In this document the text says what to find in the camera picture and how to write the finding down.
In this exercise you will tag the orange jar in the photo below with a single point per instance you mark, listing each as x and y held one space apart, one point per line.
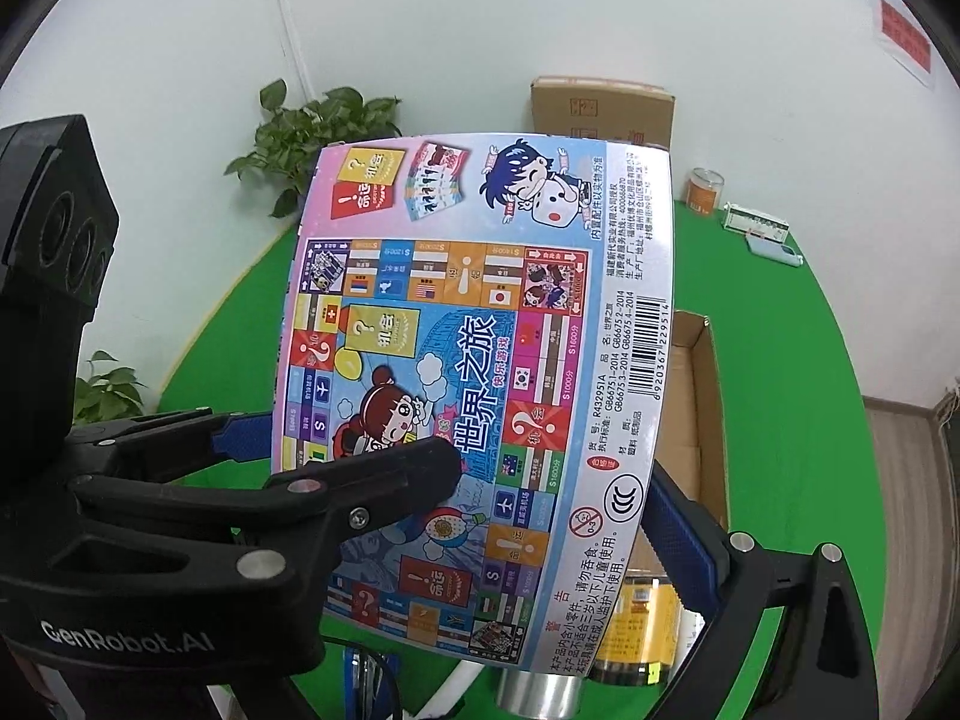
705 195

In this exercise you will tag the small white green box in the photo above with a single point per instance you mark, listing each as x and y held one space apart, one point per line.
754 219

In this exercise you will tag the large potted plant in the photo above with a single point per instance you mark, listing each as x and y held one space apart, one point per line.
322 127

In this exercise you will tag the white lint remover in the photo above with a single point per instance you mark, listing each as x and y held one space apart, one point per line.
450 697

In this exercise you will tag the silver metal cylinder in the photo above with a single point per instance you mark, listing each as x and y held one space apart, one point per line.
544 694

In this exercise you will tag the light blue phone case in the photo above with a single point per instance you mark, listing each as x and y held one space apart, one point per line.
772 249

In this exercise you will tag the small potted plant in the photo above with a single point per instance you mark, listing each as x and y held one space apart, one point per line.
109 390

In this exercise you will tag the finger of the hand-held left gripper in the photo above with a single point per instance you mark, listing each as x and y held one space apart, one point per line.
390 476
232 439

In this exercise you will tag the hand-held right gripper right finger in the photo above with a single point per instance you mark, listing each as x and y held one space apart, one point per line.
679 540

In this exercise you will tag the cardboard box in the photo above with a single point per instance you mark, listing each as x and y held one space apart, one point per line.
600 109
697 420

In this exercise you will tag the red wall sign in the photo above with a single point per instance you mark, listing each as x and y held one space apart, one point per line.
907 41

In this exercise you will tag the closed cardboard box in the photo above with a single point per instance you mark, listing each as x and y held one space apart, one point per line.
600 109

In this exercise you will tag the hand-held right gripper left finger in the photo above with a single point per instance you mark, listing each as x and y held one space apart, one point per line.
255 705

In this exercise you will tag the blue folding tool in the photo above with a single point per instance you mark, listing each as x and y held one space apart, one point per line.
356 682

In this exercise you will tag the yellow label bottle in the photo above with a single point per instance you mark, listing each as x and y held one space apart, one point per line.
637 630

